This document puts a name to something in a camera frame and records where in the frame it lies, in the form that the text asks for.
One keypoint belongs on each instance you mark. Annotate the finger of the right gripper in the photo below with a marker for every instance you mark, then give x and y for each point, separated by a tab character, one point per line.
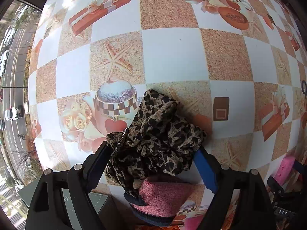
287	204
299	167

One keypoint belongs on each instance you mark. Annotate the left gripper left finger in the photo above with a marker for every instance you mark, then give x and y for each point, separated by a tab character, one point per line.
47	208

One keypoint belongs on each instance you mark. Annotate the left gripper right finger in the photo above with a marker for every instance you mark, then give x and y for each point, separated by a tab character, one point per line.
254	209

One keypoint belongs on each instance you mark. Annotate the pink sponge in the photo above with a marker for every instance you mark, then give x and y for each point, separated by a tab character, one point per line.
284	169

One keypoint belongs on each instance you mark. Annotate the pink navy sock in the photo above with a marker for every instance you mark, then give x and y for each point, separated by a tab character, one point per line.
159	198

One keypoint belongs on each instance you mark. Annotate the leopard print scarf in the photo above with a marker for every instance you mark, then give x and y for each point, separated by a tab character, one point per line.
158	141

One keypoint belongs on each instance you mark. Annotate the dark green box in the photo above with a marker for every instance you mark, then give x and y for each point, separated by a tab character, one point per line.
104	206

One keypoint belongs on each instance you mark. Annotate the checkered printed tablecloth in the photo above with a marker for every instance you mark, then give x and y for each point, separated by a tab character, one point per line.
234	66

